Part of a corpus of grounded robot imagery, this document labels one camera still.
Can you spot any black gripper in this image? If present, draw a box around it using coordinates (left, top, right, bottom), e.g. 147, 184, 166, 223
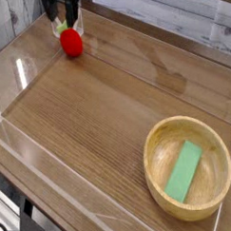
42, 0, 79, 27

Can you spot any red plush strawberry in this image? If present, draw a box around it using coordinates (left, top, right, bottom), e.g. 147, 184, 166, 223
56, 21, 83, 57

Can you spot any wooden bowl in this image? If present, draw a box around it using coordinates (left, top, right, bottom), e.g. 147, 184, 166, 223
143, 115, 231, 221

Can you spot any green rectangular block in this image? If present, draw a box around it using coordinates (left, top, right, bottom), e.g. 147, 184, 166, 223
164, 141, 202, 203

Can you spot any clear acrylic wall panel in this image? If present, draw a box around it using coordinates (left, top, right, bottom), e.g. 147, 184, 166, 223
0, 115, 156, 231

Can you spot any black table leg frame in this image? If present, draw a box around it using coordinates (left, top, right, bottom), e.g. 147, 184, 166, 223
17, 194, 64, 231

